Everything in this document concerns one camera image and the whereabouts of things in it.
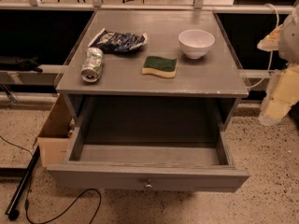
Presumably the yellow foam-padded gripper finger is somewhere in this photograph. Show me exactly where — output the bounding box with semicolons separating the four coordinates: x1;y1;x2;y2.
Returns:
257;24;299;126

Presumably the grey top drawer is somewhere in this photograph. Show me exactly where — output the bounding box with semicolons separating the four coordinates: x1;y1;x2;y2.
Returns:
46;96;250;194

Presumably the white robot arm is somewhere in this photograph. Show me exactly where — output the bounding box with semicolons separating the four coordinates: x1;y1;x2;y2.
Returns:
257;6;299;126

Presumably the grey wooden drawer cabinet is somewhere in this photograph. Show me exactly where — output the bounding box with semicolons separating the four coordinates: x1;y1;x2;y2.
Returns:
55;8;250;133

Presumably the white ceramic bowl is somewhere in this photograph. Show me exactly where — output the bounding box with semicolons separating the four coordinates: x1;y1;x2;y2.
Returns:
178;29;215;59

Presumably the green yellow sponge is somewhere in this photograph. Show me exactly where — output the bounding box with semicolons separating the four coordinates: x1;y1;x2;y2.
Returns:
142;56;177;78

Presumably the blue crumpled chip bag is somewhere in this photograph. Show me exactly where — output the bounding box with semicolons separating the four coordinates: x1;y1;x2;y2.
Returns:
88;28;148;53

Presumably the crushed green soda can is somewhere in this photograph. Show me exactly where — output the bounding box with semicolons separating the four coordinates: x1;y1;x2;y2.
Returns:
81;48;104;83

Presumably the cardboard box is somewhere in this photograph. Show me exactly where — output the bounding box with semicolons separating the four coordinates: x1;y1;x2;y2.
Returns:
36;95;72;168

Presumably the black object on ledge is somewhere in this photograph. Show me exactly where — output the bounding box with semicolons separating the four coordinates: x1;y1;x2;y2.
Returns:
0;56;43;73

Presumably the black bar on floor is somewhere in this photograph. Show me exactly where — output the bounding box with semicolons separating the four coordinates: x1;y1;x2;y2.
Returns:
4;147;40;221

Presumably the white hanging cable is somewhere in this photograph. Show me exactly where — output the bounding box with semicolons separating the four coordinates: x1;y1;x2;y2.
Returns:
246;3;280;91

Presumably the black floor cable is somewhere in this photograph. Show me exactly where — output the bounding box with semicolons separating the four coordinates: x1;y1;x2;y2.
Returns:
0;135;103;224

